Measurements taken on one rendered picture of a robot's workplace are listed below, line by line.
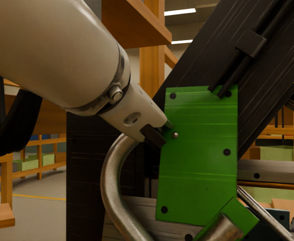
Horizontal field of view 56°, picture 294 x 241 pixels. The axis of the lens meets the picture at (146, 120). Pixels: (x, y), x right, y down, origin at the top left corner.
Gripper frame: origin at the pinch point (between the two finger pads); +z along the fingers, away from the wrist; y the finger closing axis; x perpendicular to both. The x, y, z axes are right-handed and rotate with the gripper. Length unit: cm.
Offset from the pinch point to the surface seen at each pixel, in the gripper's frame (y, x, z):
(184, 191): -11.3, 2.7, 3.0
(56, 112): 28.7, 18.6, 18.8
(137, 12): 33.5, -14.7, 18.1
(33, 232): 102, 196, 230
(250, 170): -13.8, -7.2, 14.9
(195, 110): -3.0, -6.6, 2.9
